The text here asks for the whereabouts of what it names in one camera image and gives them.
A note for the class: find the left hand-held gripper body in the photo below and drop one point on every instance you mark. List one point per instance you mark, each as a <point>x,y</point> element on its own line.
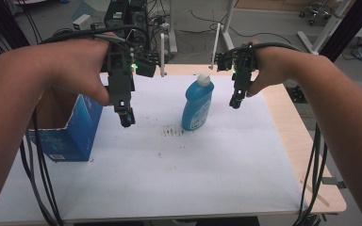
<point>121,81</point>

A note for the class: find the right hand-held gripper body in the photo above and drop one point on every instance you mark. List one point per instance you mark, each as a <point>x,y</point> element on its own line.
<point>243,67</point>

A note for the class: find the blue detergent bottle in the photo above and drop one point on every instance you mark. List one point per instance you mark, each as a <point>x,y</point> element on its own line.
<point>196,103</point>

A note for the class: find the blue cardboard box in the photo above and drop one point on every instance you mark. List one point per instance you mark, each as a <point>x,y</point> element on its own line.
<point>78,132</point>

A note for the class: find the person's right hand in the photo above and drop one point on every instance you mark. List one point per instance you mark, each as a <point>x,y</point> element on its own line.
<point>271,67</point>

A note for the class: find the person's left hand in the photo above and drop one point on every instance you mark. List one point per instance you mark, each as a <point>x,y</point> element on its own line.
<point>78,66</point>

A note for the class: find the white desk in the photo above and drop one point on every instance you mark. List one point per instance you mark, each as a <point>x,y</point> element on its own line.
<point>227,22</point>

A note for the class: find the white paper sheet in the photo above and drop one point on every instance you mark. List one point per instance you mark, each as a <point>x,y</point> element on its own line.
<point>157,175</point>

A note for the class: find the black computer tower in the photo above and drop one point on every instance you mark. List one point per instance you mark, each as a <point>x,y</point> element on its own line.
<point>116,14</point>
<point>138,15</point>

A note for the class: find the small white box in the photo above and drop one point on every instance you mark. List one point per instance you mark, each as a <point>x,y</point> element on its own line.
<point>81,22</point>

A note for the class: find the white metal stand leg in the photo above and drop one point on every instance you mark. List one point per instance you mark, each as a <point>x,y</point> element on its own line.
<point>172,28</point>

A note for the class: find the office chair base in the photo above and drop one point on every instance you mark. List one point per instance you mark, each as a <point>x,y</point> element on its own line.
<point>315,12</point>

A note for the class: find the grey tape strip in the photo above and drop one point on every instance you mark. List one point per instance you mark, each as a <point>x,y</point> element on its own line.
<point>333,182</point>

